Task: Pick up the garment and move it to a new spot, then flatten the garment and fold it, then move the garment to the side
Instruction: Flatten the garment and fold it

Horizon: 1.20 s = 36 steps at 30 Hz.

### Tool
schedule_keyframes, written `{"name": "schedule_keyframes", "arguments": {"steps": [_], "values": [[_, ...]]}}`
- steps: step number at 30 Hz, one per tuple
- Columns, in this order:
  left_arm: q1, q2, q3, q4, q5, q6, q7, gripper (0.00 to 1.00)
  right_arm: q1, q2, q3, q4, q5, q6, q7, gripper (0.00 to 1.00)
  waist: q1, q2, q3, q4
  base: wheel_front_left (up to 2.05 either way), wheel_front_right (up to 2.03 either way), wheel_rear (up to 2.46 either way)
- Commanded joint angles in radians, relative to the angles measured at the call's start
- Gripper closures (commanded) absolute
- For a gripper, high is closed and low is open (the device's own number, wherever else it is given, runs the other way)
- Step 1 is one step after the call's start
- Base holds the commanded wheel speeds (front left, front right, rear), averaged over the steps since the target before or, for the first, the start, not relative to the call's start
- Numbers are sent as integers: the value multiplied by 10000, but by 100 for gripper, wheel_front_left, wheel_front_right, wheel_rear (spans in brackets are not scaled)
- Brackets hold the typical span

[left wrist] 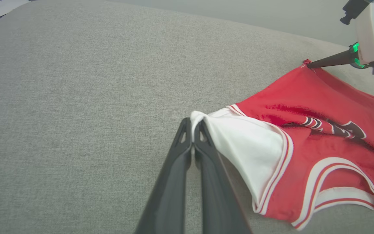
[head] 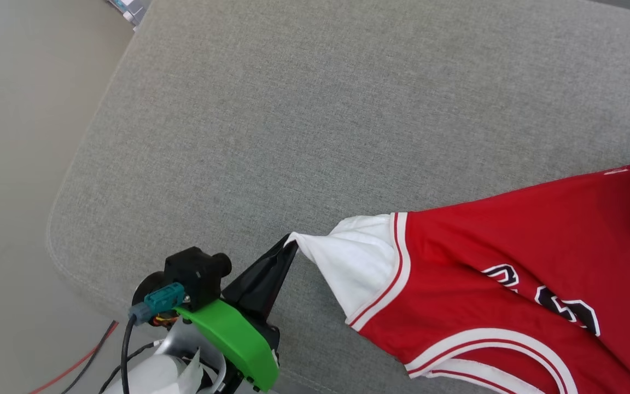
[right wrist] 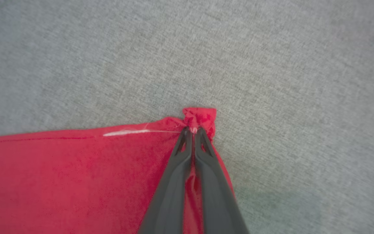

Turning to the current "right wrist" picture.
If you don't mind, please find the red basketball jersey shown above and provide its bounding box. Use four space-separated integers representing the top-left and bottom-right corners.
0 107 236 234

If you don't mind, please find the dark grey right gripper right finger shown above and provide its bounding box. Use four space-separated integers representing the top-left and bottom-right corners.
194 127 250 234

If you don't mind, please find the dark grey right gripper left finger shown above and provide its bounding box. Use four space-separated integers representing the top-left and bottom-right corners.
137 127 193 234

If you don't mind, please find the grey fabric ottoman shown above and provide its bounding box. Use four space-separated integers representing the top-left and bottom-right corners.
0 0 374 234

